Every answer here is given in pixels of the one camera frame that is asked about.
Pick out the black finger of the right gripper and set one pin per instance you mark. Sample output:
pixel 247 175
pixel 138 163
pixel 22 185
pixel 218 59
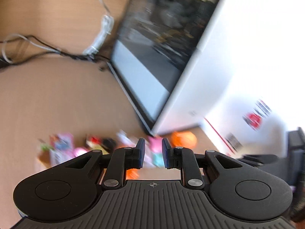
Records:
pixel 258 160

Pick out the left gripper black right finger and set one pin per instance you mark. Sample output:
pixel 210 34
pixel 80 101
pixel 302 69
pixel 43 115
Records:
pixel 183 159

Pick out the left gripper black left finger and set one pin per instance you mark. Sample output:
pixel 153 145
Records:
pixel 121 160

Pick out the pink teal bird toy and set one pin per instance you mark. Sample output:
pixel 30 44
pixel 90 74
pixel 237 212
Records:
pixel 155 151

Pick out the pink yellow cupcake toy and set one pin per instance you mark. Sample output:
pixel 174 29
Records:
pixel 79 151

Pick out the white pink snack packet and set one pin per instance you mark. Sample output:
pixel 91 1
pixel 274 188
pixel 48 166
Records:
pixel 124 141

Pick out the red black figure toy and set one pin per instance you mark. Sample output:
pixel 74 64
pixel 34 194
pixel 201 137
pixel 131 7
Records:
pixel 106 145

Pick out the orange pumpkin toy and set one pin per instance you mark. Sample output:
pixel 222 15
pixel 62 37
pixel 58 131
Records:
pixel 184 139

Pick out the white printed cardboard box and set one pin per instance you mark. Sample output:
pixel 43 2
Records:
pixel 262 48

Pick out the pink toy blister pack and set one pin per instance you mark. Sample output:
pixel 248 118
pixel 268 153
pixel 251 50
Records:
pixel 62 148

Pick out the white computer tower case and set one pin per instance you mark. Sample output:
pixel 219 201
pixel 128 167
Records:
pixel 170 58

